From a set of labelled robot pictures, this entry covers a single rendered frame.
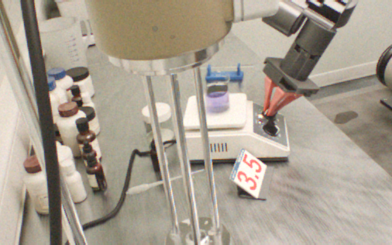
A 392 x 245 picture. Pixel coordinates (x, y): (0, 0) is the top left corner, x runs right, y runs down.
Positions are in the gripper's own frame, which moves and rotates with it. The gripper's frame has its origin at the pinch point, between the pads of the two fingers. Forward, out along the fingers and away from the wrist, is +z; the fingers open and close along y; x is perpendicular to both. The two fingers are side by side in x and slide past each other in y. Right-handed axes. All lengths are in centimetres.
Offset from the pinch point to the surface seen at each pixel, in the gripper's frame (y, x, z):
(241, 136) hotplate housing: 3.6, -9.2, 3.1
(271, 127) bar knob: 4.4, -3.3, 0.5
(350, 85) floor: -70, 175, 42
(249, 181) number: 11.4, -11.6, 6.2
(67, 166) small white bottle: -6.5, -35.6, 16.5
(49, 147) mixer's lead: 27, -59, -21
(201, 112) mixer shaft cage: 21, -42, -18
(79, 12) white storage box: -107, 11, 36
